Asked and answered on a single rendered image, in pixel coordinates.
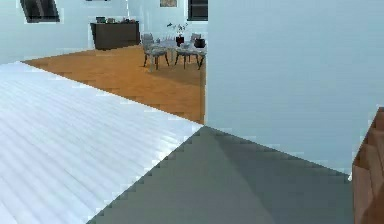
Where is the pale dining table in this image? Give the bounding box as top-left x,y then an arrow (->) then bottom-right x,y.
148,38 -> 188,73

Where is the dark brown sideboard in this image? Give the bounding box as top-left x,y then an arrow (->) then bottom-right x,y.
90,21 -> 141,51

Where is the dark window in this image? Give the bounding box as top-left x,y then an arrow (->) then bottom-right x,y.
19,0 -> 61,24
187,0 -> 209,22

